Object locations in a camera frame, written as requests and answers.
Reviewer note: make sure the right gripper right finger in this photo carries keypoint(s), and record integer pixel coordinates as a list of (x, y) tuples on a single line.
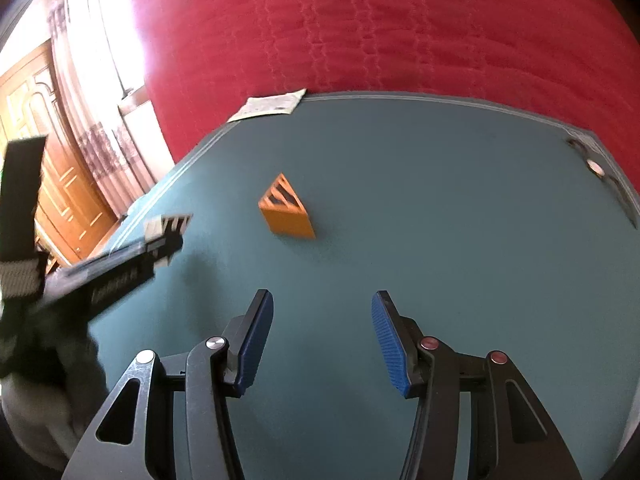
[(512, 434)]

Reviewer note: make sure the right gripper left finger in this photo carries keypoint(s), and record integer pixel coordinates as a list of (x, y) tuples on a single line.
[(132, 434)]

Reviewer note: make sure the orange triangular striped block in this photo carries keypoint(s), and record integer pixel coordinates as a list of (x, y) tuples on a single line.
[(284, 212)]

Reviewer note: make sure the wooden door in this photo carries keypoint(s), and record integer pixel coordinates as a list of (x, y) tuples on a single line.
[(72, 215)]

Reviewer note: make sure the white paper tag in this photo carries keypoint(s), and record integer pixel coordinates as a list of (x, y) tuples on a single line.
[(258, 106)]

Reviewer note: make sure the red quilted sofa cover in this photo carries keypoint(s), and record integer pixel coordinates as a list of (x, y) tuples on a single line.
[(572, 60)]

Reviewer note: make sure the wristwatch with dark strap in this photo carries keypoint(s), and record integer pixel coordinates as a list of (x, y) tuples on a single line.
[(614, 184)]

